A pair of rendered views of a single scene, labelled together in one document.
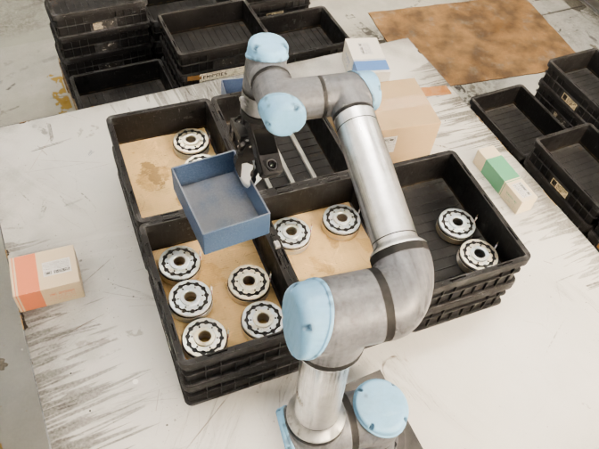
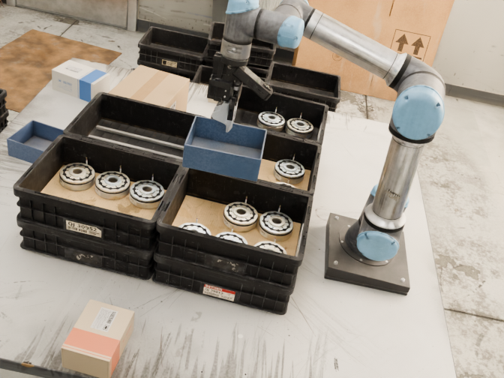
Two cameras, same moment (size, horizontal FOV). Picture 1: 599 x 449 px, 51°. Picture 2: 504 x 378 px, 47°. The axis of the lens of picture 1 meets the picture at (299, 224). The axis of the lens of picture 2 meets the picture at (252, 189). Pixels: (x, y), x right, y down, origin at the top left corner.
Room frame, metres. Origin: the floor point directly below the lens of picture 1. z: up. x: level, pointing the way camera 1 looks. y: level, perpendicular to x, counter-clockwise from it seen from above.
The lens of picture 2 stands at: (0.12, 1.23, 1.94)
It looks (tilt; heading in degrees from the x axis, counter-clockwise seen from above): 37 degrees down; 302
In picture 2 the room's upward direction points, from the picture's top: 12 degrees clockwise
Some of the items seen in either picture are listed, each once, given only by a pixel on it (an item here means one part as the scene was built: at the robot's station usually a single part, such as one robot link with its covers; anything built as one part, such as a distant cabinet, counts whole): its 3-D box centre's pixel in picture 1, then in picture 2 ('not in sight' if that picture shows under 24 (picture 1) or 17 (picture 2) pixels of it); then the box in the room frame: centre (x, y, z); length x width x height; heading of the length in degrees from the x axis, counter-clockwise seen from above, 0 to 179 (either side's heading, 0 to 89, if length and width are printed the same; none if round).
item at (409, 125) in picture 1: (380, 123); (148, 104); (1.56, -0.21, 0.78); 0.30 x 0.22 x 0.16; 113
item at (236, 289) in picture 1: (249, 281); (241, 213); (0.83, 0.10, 0.86); 0.10 x 0.10 x 0.01
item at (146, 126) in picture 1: (177, 170); (103, 192); (1.15, 0.35, 0.87); 0.40 x 0.30 x 0.11; 28
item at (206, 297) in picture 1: (190, 297); (229, 244); (0.77, 0.23, 0.86); 0.10 x 0.10 x 0.01
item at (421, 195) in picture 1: (437, 227); (269, 125); (1.08, -0.37, 0.87); 0.40 x 0.30 x 0.11; 28
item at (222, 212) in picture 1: (219, 200); (225, 147); (0.87, 0.18, 1.11); 0.20 x 0.15 x 0.07; 32
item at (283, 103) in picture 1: (287, 101); (280, 26); (0.86, 0.05, 1.42); 0.11 x 0.11 x 0.08; 22
